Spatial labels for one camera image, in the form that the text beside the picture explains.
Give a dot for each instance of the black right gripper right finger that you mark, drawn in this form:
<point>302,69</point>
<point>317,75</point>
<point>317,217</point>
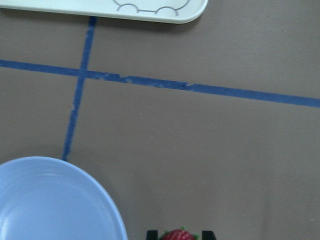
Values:
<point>208,235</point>

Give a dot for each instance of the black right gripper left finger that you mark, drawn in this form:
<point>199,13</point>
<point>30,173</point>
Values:
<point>152,235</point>

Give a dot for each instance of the red strawberry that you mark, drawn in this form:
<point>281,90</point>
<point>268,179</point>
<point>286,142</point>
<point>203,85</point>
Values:
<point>179,234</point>

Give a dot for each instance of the blue plate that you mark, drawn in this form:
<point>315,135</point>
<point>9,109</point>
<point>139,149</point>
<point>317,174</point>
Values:
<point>43,198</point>

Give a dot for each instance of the cream bear tray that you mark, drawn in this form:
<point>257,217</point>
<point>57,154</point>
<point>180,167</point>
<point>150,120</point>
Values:
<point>159,11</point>

